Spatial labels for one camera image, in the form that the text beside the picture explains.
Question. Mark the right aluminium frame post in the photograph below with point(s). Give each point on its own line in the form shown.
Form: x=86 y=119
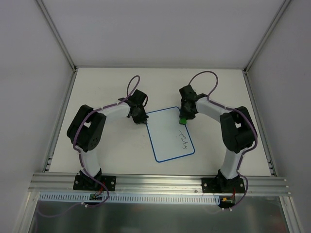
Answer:
x=273 y=24

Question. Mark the left aluminium frame post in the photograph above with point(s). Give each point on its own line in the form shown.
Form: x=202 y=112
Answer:
x=47 y=16

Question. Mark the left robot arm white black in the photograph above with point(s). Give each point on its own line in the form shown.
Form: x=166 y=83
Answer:
x=85 y=132

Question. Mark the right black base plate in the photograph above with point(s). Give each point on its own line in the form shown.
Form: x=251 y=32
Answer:
x=214 y=185

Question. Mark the blue framed whiteboard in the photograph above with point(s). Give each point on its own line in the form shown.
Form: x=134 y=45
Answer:
x=169 y=139

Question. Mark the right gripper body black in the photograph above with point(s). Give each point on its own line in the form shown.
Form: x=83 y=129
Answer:
x=185 y=110

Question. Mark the aluminium mounting rail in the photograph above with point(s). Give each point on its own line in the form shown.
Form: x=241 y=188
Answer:
x=159 y=184

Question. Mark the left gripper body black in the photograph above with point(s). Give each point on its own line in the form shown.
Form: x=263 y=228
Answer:
x=139 y=114

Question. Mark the green whiteboard eraser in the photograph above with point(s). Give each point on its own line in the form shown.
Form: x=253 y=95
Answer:
x=183 y=121

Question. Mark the white slotted cable duct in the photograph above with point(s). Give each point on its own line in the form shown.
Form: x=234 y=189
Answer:
x=130 y=198

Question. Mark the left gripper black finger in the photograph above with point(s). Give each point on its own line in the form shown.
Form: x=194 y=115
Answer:
x=138 y=120
x=145 y=119

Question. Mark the aluminium frame post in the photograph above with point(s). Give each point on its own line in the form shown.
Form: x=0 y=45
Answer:
x=47 y=16
x=273 y=24

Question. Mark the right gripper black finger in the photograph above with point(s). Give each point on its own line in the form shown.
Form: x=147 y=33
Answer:
x=182 y=114
x=191 y=115

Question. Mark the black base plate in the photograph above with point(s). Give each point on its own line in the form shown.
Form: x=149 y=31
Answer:
x=214 y=185
x=84 y=183

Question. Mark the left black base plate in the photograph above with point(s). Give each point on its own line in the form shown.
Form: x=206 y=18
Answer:
x=84 y=183

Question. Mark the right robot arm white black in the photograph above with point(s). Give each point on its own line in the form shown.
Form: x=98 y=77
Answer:
x=238 y=134

